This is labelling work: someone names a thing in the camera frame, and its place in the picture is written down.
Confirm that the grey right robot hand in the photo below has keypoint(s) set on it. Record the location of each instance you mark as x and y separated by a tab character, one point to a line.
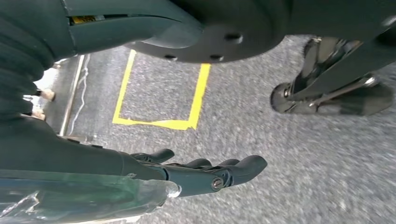
92	154

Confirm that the clear plastic cover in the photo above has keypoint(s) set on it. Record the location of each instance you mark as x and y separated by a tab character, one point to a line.
77	201

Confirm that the yellow floor tape square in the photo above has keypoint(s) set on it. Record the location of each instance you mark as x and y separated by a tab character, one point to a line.
198	99

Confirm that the black robot hip disc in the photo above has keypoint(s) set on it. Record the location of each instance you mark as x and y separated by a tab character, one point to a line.
235	15

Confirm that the black robot right leg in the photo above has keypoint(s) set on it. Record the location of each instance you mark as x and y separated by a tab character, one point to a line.
340	79

